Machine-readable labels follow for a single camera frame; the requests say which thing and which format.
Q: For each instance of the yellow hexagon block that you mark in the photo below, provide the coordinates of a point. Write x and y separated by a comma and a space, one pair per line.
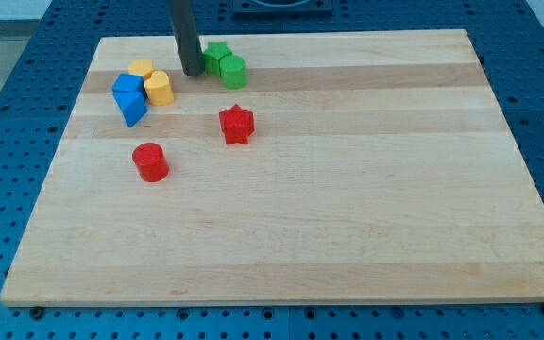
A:
142, 67

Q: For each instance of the blue cube block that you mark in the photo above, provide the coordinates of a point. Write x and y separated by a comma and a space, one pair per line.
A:
128, 83

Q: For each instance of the yellow heart block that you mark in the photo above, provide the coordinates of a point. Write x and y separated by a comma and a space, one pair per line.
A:
159, 89

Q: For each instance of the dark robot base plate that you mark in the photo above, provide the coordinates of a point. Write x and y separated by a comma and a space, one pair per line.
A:
243, 8

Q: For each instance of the red cylinder block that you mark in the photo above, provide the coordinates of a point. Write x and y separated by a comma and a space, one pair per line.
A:
150, 162

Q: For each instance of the red star block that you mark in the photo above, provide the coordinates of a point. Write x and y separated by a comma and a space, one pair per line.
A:
237, 124

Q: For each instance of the green star block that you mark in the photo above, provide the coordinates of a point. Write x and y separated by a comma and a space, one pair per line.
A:
213, 55

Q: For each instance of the light wooden board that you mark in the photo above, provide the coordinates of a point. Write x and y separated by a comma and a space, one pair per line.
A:
381, 171

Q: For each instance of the green cylinder block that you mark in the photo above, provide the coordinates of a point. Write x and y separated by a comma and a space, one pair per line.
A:
233, 72

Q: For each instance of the blue triangular block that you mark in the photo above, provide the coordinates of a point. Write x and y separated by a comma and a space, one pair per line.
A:
132, 106

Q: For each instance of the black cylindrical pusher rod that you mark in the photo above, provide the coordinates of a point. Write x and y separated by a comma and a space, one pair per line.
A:
183, 21

